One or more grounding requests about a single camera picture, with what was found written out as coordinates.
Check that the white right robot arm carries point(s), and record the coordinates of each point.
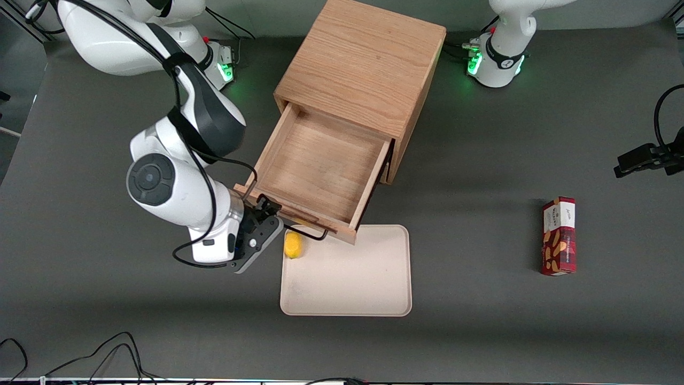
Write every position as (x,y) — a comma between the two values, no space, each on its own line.
(176,198)

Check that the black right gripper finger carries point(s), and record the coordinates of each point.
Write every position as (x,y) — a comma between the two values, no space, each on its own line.
(271,209)
(263,214)

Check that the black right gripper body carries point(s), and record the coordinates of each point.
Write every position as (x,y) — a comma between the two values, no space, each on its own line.
(252,219)

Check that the red cookie box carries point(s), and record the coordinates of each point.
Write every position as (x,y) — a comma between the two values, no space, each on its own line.
(558,240)

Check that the beige plastic tray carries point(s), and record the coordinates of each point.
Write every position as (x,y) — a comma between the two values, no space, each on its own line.
(352,278)

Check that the wooden drawer cabinet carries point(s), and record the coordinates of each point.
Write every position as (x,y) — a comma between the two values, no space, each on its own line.
(368,59)

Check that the aluminium frame rail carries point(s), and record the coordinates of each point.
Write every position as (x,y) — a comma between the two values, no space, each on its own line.
(26,27)

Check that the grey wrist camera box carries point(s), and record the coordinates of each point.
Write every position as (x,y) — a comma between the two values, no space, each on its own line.
(246,261)

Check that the black camera clamp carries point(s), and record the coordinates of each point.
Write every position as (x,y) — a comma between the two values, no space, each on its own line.
(641,158)

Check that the yellow lemon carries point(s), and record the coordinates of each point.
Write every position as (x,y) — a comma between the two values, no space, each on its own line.
(293,245)

